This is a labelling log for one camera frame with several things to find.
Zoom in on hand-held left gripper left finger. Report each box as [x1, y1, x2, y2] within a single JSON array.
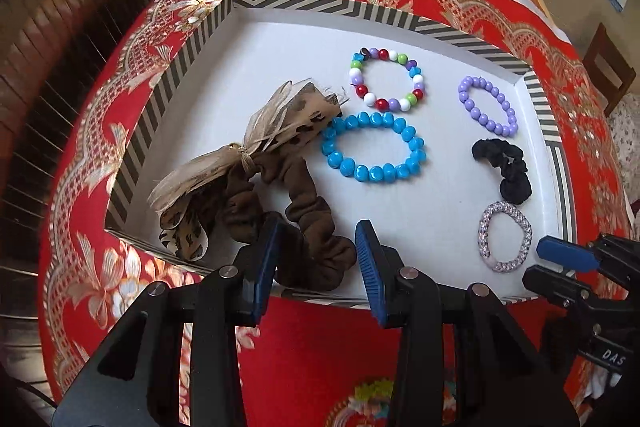
[[52, 212, 283, 427]]

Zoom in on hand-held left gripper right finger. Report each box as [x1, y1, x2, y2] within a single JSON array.
[[355, 219, 581, 427]]

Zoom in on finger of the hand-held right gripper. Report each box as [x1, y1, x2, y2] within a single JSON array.
[[522, 266, 596, 310], [536, 235, 601, 272]]

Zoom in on brown scrunchie with leopard bow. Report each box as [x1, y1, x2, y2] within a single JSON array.
[[148, 79, 357, 293]]

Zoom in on black scrunchie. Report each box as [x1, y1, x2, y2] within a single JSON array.
[[471, 138, 533, 206]]

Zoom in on silver purple braided hair tie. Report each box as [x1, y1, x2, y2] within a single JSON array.
[[477, 201, 534, 274]]

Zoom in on striped cardboard box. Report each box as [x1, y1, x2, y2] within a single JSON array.
[[104, 0, 576, 308]]

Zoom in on blue bead bracelet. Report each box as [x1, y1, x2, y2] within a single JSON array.
[[321, 112, 427, 184]]

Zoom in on purple bead bracelet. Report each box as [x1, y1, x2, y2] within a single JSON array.
[[457, 76, 518, 138]]

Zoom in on multicolour bead bracelet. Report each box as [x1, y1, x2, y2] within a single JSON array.
[[348, 48, 427, 112]]

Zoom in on red floral tablecloth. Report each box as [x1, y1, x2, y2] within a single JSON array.
[[37, 0, 636, 427]]

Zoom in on floral cloth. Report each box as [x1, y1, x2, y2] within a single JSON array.
[[607, 102, 640, 172]]

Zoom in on wooden chair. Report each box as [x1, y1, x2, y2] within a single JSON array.
[[582, 23, 637, 118]]

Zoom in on wooden slatted panel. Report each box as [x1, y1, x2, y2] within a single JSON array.
[[0, 0, 221, 388]]

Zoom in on black cable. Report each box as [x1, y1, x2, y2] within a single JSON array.
[[15, 379, 58, 410]]

